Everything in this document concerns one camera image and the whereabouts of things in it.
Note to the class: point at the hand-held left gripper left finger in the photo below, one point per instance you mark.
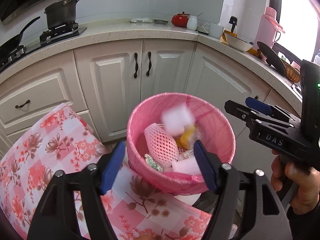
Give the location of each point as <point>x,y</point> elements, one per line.
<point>113,167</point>

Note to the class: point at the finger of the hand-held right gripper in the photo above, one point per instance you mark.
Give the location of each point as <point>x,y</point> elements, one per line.
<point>237,110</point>
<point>257,105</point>

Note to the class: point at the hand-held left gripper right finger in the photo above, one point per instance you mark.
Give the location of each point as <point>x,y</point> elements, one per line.
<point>205,167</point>

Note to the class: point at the white foam roll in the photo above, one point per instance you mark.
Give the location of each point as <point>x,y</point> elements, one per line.
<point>186,167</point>

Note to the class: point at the pink trash bin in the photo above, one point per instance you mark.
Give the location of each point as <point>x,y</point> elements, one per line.
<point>220,130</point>

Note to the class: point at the yellow sponge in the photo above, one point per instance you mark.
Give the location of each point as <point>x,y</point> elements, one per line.
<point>186,136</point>

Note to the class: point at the green striped wrapper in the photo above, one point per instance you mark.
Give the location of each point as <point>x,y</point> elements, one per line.
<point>152,162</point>

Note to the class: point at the large pink foam fruit net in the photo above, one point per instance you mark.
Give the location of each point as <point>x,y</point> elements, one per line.
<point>161,142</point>

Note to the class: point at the white foam block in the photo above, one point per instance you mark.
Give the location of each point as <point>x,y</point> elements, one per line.
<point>176,118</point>

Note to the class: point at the person's right forearm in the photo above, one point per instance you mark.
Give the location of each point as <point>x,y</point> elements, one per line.
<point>307,225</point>

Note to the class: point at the person's right hand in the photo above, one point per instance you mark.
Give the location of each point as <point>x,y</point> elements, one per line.
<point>302,185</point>

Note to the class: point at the white corner cabinet door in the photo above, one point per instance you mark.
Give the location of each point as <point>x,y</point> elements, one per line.
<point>220,80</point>

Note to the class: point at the orange woven basket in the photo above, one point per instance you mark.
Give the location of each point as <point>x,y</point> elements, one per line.
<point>291,72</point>

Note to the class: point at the black round lid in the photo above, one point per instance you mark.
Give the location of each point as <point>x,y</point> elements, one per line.
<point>271,57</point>

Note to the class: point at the yellow dish cloth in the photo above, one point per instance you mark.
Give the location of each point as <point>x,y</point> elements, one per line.
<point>253,52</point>

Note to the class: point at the white bowl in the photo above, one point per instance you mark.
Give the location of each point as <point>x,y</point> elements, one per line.
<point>237,42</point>

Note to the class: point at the pink floral tablecloth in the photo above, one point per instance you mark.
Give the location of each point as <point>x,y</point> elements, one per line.
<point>50,142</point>

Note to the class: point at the pink thermos jug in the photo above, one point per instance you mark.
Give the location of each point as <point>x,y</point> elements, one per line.
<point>270,25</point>

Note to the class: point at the white mug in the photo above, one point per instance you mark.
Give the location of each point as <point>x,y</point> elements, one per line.
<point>215,30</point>

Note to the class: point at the kitchen window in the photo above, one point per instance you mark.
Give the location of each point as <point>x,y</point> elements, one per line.
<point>300,30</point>

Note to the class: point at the black kitchen utensil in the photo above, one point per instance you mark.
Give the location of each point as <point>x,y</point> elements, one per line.
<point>233,21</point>

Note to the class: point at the white jar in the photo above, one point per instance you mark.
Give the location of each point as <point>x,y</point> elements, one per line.
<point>192,23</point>

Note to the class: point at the red teapot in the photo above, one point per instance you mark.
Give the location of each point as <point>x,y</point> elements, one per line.
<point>180,20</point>

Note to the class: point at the white kitchen drawer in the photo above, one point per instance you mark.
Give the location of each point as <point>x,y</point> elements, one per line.
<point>37,90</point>

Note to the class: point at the small grey dish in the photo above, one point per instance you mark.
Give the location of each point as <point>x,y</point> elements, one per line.
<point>161,21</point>

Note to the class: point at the white packet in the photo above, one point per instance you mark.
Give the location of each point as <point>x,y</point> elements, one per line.
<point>141,20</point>

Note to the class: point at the black gas stove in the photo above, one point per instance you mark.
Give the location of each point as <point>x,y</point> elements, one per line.
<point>62,32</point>

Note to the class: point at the black frying pan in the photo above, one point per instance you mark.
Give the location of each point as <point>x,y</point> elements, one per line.
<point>15,41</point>

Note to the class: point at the black cooking pot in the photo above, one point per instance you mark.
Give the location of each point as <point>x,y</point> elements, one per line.
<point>61,12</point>

